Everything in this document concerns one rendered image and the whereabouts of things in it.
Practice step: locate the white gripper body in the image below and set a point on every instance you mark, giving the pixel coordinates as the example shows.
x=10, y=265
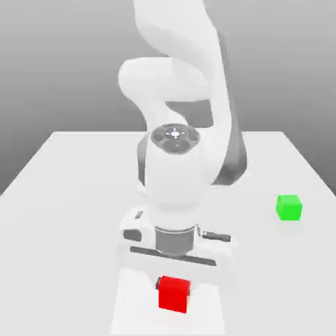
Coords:
x=210, y=269

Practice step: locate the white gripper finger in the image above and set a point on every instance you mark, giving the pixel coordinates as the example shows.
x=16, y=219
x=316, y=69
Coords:
x=189, y=290
x=157, y=283

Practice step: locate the small red cube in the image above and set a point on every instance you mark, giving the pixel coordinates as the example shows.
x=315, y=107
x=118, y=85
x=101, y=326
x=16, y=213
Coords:
x=173, y=295

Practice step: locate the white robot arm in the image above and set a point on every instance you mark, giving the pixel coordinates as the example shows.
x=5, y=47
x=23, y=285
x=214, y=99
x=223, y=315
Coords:
x=170, y=178

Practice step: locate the small green cube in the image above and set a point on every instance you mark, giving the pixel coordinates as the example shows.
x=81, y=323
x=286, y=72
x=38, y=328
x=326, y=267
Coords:
x=288, y=208

